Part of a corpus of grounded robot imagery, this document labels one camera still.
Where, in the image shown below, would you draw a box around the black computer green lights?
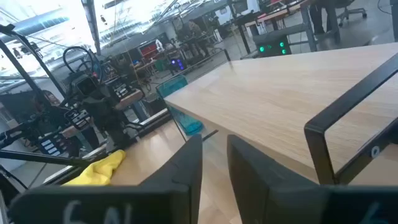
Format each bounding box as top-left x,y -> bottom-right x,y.
253,32 -> 292,58

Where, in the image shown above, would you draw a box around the red box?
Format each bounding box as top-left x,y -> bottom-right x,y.
139,42 -> 159,58

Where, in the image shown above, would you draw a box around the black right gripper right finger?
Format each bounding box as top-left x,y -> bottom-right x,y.
226,134 -> 398,224

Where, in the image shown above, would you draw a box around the blue transparent tumbler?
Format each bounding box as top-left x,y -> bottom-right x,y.
155,74 -> 205,137

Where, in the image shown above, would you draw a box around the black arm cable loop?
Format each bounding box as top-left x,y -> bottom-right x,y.
62,45 -> 104,84

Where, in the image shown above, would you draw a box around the yellow cloth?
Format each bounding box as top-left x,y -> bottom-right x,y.
62,149 -> 127,187

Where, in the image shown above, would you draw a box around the person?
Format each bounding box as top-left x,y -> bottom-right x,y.
186,19 -> 213,58
309,0 -> 326,35

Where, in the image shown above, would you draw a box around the wooden table with black frame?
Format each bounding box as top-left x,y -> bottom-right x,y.
154,42 -> 398,187

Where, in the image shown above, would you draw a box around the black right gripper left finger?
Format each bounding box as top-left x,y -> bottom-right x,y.
8,133 -> 203,224

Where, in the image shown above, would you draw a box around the black computer purple lights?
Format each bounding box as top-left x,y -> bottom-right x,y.
169,57 -> 187,72

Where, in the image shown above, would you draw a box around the grey office chair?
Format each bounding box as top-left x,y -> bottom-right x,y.
337,0 -> 368,27

